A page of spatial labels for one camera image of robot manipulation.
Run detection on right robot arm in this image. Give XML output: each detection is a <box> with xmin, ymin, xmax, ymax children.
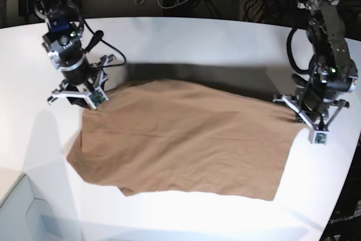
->
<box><xmin>34</xmin><ymin>0</ymin><xmax>127</xmax><ymax>109</ymax></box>

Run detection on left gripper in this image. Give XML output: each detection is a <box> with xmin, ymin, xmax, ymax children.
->
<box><xmin>272</xmin><ymin>94</ymin><xmax>350</xmax><ymax>134</ymax></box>

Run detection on white bin at corner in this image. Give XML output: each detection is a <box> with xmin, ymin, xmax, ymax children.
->
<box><xmin>1</xmin><ymin>176</ymin><xmax>52</xmax><ymax>241</ymax></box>

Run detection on brown t-shirt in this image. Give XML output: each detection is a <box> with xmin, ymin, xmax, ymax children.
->
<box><xmin>67</xmin><ymin>80</ymin><xmax>303</xmax><ymax>200</ymax></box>

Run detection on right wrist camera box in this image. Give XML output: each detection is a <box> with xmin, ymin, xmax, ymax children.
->
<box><xmin>85</xmin><ymin>87</ymin><xmax>109</xmax><ymax>109</ymax></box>

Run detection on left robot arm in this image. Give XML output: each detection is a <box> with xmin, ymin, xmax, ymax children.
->
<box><xmin>273</xmin><ymin>0</ymin><xmax>358</xmax><ymax>144</ymax></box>

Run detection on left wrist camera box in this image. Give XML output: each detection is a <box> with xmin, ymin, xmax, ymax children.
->
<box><xmin>309</xmin><ymin>130</ymin><xmax>329</xmax><ymax>145</ymax></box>

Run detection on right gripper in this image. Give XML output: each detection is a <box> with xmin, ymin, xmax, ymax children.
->
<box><xmin>47</xmin><ymin>54</ymin><xmax>116</xmax><ymax>108</ymax></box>

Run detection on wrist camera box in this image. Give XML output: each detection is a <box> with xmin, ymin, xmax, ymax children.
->
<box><xmin>85</xmin><ymin>87</ymin><xmax>109</xmax><ymax>109</ymax></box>
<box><xmin>309</xmin><ymin>130</ymin><xmax>329</xmax><ymax>145</ymax></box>

